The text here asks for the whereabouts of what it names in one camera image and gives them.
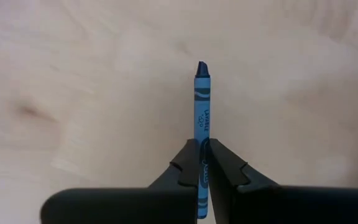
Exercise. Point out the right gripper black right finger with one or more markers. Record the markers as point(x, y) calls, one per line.
point(291, 205)

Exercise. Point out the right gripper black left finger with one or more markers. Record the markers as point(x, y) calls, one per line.
point(120, 205)

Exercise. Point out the blue crayon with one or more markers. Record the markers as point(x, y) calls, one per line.
point(202, 109)

